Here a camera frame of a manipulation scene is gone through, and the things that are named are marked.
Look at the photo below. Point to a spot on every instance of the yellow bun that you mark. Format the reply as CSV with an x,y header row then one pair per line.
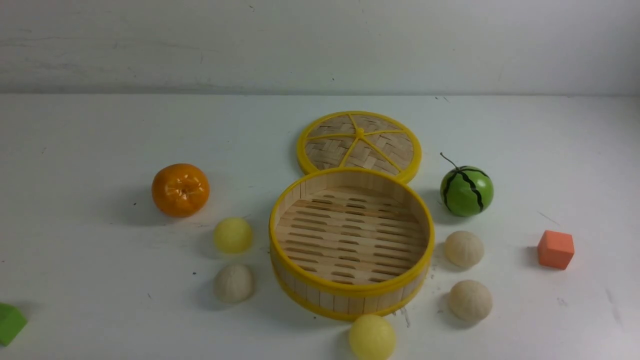
x,y
371,337
233,235

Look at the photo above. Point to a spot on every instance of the white bun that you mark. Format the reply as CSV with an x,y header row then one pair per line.
x,y
234,284
464,249
470,300

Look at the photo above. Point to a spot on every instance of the yellow bun front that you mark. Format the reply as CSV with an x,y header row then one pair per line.
x,y
371,337

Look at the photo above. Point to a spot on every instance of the woven bamboo steamer lid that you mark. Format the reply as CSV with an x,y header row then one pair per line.
x,y
359,139

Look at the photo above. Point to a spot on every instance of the bamboo steamer tray yellow rim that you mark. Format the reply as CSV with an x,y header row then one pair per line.
x,y
347,242

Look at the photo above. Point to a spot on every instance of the orange toy tangerine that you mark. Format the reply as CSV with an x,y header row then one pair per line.
x,y
180,190

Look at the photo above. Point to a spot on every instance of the green toy watermelon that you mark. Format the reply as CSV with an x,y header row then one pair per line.
x,y
466,191

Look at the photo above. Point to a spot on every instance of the orange foam cube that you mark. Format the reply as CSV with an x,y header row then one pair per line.
x,y
555,249

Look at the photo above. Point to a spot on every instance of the green block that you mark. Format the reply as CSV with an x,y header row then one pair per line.
x,y
12,322

